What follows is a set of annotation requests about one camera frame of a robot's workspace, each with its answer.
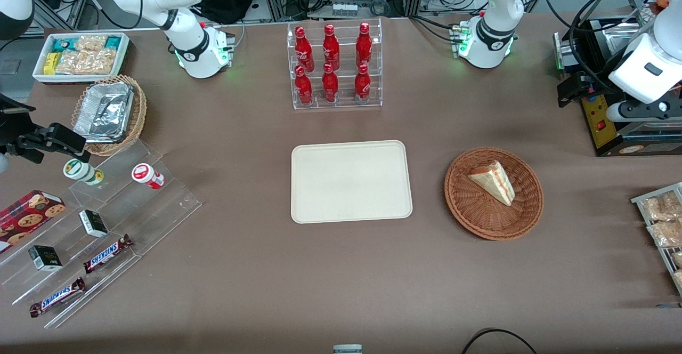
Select triangular sandwich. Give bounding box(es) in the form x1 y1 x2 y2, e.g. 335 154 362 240
468 160 516 206

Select brown Snickers bar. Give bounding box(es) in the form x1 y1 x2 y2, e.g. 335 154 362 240
29 277 86 318
83 234 133 275

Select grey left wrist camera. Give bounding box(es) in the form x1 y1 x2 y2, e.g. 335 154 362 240
606 100 682 125

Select black floor cable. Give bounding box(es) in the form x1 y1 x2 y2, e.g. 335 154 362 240
461 328 539 354

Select black box yellow panel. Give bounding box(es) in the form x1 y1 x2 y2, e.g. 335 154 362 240
557 18 682 157

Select clear acrylic bottle rack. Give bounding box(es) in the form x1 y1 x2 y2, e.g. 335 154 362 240
287 18 383 110

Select red lidded white cup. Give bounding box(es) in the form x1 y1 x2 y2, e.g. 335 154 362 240
132 163 165 190

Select small black box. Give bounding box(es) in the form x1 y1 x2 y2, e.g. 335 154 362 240
79 210 109 238
28 245 63 272

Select green lidded white cup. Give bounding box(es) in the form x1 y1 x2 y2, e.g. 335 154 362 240
63 158 104 186

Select light wicker basket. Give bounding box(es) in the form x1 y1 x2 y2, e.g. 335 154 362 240
71 75 148 157

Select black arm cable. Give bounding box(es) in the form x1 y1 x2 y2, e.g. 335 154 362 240
543 0 659 85

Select cream rectangular tray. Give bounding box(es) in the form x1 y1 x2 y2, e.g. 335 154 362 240
291 140 413 224

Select red soda bottle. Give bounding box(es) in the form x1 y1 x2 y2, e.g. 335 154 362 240
321 63 339 103
295 26 315 73
356 22 373 68
354 63 372 102
322 23 340 71
294 65 313 106

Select brown round wicker basket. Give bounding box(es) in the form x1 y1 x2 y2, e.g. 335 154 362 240
444 147 544 241

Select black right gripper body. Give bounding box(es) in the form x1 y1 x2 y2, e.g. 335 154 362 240
0 95 37 148

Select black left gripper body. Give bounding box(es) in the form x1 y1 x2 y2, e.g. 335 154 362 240
582 74 623 102

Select red tartan cookie box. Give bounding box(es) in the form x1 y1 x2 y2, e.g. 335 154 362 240
0 190 67 253

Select silver metal appliance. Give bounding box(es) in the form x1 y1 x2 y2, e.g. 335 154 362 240
553 21 648 73

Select clear cracker pack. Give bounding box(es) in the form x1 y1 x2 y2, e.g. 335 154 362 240
56 49 117 75
75 35 108 52

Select white snack bin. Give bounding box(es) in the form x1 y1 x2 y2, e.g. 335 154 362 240
32 33 131 84

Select aluminium foil tray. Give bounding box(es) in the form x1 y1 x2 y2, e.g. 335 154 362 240
73 82 135 144

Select clear acrylic stepped shelf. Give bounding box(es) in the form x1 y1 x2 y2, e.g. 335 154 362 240
0 138 203 329

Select tray of packaged snacks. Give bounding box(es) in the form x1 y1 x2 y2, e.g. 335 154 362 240
631 182 682 296

